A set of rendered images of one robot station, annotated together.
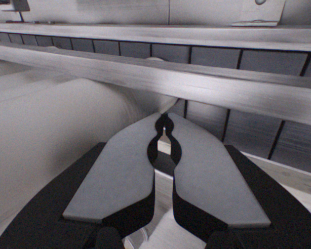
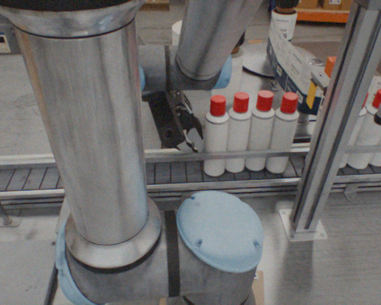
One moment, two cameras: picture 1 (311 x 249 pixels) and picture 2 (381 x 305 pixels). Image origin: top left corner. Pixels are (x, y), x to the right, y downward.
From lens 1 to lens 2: 70 cm
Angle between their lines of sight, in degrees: 29
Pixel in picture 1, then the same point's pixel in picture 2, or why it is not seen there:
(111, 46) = (239, 178)
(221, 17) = not seen: hidden behind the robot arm
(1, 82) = (256, 142)
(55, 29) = (279, 180)
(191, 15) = not seen: hidden behind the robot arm
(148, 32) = (221, 183)
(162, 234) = (201, 114)
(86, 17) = (276, 198)
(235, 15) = not seen: hidden behind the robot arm
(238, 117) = (182, 167)
